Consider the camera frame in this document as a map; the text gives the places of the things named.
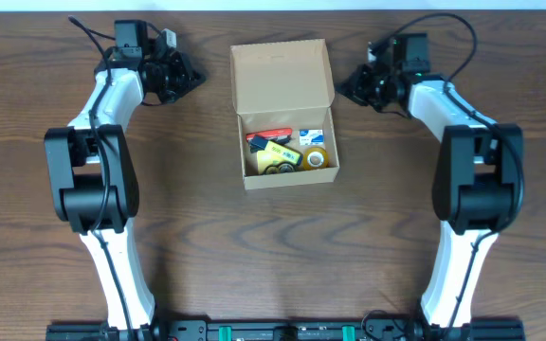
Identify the correction tape dispenser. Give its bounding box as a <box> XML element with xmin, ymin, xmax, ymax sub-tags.
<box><xmin>264</xmin><ymin>162</ymin><xmax>297</xmax><ymax>175</ymax></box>

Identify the red black stapler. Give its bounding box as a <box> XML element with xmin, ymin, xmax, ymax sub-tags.
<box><xmin>246</xmin><ymin>128</ymin><xmax>293</xmax><ymax>145</ymax></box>

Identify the cardboard box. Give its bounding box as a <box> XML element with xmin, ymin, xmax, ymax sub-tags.
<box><xmin>230</xmin><ymin>39</ymin><xmax>340</xmax><ymax>189</ymax></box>

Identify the green clamp right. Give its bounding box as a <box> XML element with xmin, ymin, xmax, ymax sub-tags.
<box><xmin>342</xmin><ymin>326</ymin><xmax>356</xmax><ymax>341</ymax></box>

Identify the green clamp left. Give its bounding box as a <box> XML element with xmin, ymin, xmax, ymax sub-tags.
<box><xmin>219</xmin><ymin>326</ymin><xmax>233</xmax><ymax>341</ymax></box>

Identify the blue white staples box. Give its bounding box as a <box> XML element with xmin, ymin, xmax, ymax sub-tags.
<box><xmin>299</xmin><ymin>129</ymin><xmax>325</xmax><ymax>146</ymax></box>

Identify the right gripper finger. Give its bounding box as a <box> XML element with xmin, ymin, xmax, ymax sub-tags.
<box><xmin>368</xmin><ymin>39</ymin><xmax>390</xmax><ymax>64</ymax></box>
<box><xmin>335</xmin><ymin>64</ymin><xmax>373</xmax><ymax>106</ymax></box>

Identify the yellow adhesive tape roll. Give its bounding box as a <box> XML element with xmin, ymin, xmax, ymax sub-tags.
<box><xmin>301</xmin><ymin>147</ymin><xmax>329</xmax><ymax>171</ymax></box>

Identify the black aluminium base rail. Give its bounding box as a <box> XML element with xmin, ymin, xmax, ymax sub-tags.
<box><xmin>45</xmin><ymin>318</ymin><xmax>526</xmax><ymax>341</ymax></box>

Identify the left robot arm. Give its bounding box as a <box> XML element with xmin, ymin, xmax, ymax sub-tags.
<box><xmin>44</xmin><ymin>21</ymin><xmax>205</xmax><ymax>340</ymax></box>

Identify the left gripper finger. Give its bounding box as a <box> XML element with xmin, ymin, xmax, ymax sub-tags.
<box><xmin>154</xmin><ymin>28</ymin><xmax>177</xmax><ymax>60</ymax></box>
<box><xmin>172</xmin><ymin>67</ymin><xmax>206</xmax><ymax>102</ymax></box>

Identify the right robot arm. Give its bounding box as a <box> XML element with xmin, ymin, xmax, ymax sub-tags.
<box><xmin>336</xmin><ymin>34</ymin><xmax>524</xmax><ymax>340</ymax></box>

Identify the green clamp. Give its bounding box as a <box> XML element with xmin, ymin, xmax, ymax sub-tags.
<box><xmin>342</xmin><ymin>326</ymin><xmax>356</xmax><ymax>341</ymax></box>
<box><xmin>219</xmin><ymin>326</ymin><xmax>233</xmax><ymax>341</ymax></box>

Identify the yellow highlighter marker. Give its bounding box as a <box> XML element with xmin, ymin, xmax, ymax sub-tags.
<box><xmin>249</xmin><ymin>135</ymin><xmax>302</xmax><ymax>166</ymax></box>

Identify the cream sticky note pad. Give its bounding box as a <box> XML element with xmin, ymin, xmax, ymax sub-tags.
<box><xmin>256</xmin><ymin>151</ymin><xmax>280</xmax><ymax>174</ymax></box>

